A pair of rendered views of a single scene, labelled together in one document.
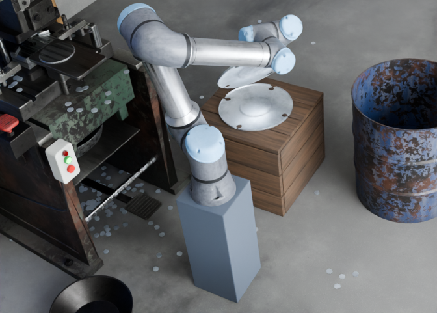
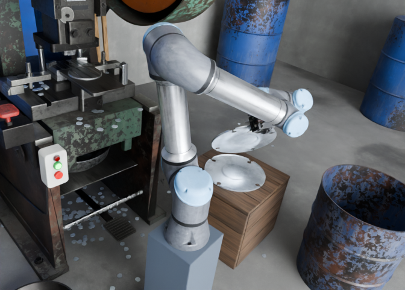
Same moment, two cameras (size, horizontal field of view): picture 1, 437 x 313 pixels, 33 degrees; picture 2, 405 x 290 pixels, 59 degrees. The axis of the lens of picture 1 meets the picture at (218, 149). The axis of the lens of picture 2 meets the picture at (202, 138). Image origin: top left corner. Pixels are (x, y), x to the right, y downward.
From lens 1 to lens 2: 119 cm
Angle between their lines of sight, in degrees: 11
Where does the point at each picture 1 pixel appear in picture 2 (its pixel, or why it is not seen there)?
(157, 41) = (180, 53)
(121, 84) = (132, 120)
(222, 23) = (214, 118)
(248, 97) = (229, 163)
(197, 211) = (166, 251)
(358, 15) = (304, 137)
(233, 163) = not seen: hidden behind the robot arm
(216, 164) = (199, 209)
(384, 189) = (329, 272)
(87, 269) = (51, 272)
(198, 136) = (189, 176)
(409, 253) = not seen: outside the picture
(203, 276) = not seen: outside the picture
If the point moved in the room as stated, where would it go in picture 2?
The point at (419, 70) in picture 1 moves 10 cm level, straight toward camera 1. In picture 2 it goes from (372, 179) to (373, 191)
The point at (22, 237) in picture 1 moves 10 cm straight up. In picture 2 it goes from (11, 225) to (8, 209)
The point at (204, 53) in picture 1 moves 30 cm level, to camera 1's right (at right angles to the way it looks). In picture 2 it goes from (225, 85) to (342, 100)
